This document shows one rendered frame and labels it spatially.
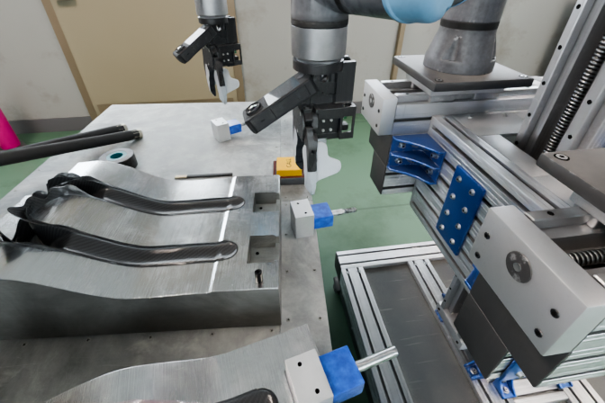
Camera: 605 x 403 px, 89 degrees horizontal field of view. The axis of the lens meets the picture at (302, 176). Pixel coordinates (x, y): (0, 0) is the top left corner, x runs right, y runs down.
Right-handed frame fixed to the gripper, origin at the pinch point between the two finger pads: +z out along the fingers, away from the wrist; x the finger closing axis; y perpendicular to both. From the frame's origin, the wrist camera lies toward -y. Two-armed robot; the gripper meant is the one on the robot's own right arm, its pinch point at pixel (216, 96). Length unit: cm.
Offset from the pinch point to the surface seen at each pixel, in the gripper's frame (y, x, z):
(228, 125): 1.1, -2.7, 8.0
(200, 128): -3.6, 10.0, 12.8
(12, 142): -93, 216, 85
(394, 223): 90, -6, 92
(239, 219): -14.7, -45.4, 3.7
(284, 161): 5.2, -27.3, 8.9
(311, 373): -18, -71, 4
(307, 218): -2.7, -48.1, 7.6
